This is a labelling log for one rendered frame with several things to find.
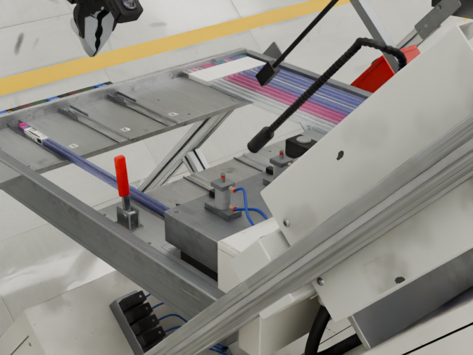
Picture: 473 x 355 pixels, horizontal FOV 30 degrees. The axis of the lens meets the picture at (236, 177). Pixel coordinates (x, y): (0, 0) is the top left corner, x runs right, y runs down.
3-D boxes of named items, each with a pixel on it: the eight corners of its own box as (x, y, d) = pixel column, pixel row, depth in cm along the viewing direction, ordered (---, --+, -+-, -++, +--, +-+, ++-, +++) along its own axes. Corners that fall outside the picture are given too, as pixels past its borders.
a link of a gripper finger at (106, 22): (91, 39, 159) (96, -6, 154) (110, 55, 156) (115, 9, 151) (77, 43, 157) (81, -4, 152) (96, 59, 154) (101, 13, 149)
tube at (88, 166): (19, 131, 159) (18, 125, 158) (25, 129, 160) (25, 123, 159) (199, 239, 125) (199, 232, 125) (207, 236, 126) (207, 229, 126)
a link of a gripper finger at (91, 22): (77, 43, 157) (81, -4, 152) (96, 59, 154) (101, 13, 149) (62, 47, 156) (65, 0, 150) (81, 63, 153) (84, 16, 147)
